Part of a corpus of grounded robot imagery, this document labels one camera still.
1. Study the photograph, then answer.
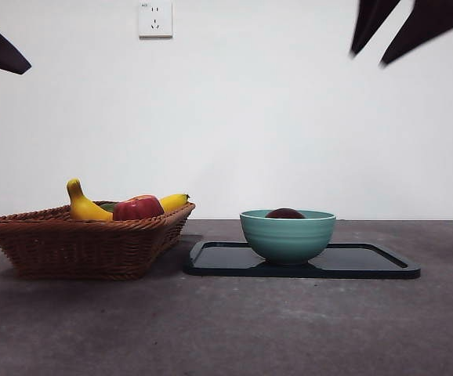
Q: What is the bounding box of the brown wicker basket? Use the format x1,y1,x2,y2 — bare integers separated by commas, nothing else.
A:
0,201,196,281

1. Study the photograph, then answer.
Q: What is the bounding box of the dark red plum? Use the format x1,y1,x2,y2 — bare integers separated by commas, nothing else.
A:
265,208,306,219

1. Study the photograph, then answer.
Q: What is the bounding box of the dark green rectangular tray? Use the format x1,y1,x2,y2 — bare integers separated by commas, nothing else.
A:
182,240,422,280

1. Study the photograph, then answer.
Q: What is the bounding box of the yellow banana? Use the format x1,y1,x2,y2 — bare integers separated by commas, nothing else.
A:
66,178,191,222

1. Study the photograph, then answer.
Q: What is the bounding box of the red apple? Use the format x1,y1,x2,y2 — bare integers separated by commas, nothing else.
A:
111,194,165,222

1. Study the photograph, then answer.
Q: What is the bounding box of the white wall socket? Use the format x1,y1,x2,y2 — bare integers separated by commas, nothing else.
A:
139,2,173,39

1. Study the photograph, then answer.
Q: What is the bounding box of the teal ribbed bowl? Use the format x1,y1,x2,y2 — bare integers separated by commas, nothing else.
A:
239,209,337,266

